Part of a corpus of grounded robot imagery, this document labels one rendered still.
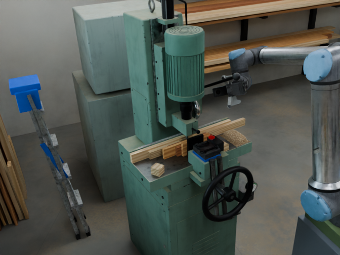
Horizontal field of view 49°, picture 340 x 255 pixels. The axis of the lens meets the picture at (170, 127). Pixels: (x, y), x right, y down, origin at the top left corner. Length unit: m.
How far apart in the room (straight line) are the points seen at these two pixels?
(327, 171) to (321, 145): 0.12
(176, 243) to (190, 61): 0.94
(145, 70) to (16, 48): 2.22
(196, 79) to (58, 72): 2.49
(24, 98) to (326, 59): 1.53
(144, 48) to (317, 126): 0.85
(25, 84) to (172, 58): 0.91
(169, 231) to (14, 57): 2.55
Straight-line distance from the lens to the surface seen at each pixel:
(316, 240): 2.03
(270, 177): 3.24
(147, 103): 1.92
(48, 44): 3.90
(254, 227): 2.77
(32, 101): 2.19
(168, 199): 1.79
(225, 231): 2.20
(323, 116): 1.59
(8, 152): 3.02
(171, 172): 1.71
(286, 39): 4.67
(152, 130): 1.98
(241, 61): 1.97
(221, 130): 2.00
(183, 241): 2.03
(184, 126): 1.80
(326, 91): 1.56
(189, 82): 1.66
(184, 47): 1.60
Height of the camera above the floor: 1.91
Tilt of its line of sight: 29 degrees down
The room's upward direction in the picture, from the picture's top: 3 degrees counter-clockwise
